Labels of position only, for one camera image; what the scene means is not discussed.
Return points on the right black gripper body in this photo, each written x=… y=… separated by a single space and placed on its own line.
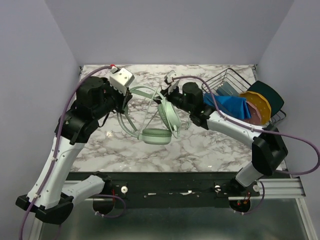
x=168 y=95

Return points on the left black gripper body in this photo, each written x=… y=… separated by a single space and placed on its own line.
x=119 y=100

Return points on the mint green headphones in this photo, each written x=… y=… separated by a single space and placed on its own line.
x=160 y=122

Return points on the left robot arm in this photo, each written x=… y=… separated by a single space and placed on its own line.
x=49 y=200

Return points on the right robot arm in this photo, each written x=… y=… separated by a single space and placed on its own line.
x=268 y=149

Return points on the grey blue container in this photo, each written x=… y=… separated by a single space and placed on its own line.
x=226 y=90

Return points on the blue cloth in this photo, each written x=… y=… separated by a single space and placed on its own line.
x=234 y=106

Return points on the pink dotted plate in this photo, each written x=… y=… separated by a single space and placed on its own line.
x=255 y=118

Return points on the yellow dotted plate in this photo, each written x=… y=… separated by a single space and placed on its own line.
x=260 y=103

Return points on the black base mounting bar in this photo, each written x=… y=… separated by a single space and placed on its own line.
x=162 y=190

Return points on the dark green plate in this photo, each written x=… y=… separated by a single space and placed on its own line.
x=275 y=101

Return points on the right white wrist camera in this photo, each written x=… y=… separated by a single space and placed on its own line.
x=168 y=79

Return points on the black wire dish rack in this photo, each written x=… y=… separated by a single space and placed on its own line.
x=240 y=84

